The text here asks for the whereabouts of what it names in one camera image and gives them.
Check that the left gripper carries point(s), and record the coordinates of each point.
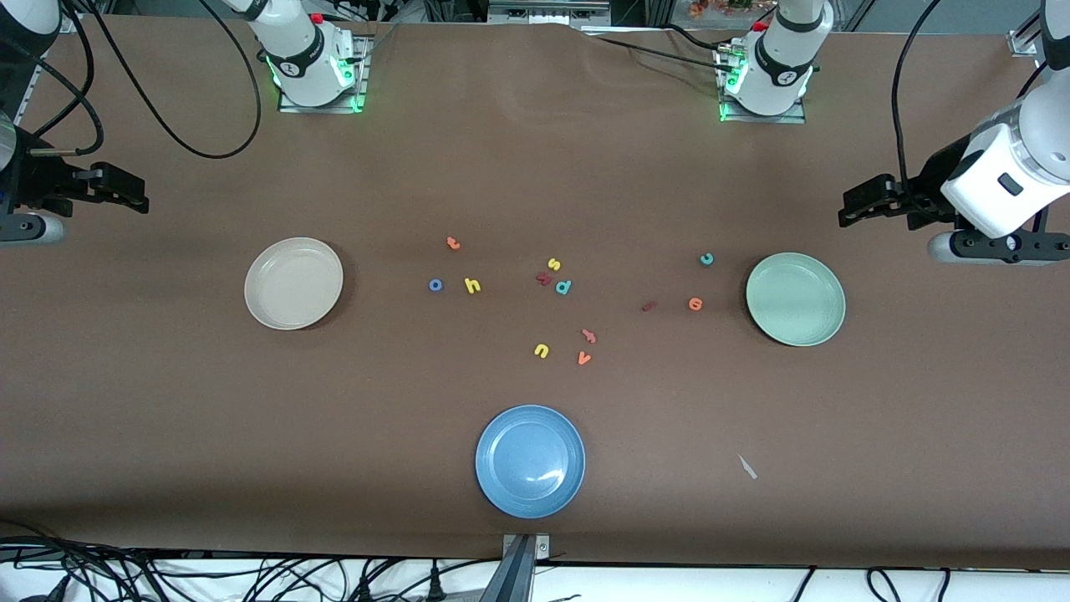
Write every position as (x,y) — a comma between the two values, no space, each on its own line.
(934,186)

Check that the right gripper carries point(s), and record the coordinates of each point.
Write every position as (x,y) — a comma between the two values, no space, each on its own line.
(38,180)

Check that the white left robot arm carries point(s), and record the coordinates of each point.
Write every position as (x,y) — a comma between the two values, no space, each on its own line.
(782,71)

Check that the pale green round plate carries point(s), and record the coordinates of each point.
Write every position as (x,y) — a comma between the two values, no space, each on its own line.
(798,313)

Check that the beige round plate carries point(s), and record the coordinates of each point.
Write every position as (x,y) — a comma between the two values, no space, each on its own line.
(284,293)

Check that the brown table cover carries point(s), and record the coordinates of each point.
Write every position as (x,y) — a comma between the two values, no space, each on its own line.
(167,418)

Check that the orange flowers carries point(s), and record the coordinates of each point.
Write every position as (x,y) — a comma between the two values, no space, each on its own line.
(710,8)

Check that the white paper scrap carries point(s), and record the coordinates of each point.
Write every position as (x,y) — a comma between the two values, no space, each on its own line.
(747,467)

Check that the blue round plate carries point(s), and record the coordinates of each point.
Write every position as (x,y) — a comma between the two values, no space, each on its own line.
(530,460)

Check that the black power plug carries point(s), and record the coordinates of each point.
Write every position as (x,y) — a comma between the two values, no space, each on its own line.
(435,585)

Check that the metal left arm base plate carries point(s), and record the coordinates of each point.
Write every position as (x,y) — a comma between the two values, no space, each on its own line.
(765,119)

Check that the aluminium frame rail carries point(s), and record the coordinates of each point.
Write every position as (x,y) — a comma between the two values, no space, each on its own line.
(1024,42)
(32,84)

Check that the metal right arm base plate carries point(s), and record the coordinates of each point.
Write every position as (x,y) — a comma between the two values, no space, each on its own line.
(362,84)

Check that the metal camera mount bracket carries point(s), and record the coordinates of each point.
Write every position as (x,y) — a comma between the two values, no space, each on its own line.
(525,548)

